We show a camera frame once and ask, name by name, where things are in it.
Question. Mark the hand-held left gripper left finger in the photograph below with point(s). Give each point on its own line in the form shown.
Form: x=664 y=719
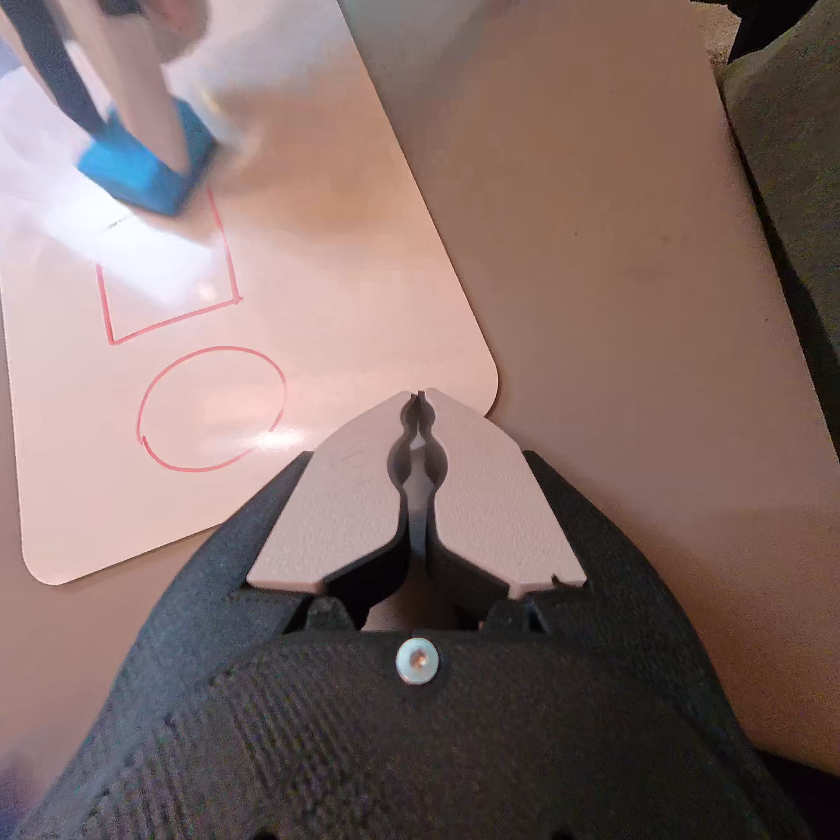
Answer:
x=335 y=512

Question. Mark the white whiteboard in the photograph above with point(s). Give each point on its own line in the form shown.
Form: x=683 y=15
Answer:
x=328 y=236

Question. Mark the blue whiteboard eraser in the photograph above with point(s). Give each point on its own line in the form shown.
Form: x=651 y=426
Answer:
x=138 y=177

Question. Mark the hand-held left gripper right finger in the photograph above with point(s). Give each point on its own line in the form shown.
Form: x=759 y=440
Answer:
x=505 y=512

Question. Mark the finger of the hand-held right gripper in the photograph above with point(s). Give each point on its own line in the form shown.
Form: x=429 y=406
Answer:
x=131 y=79
x=40 y=53

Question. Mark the green sweatshirt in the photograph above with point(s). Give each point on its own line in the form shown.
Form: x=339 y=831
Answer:
x=794 y=197

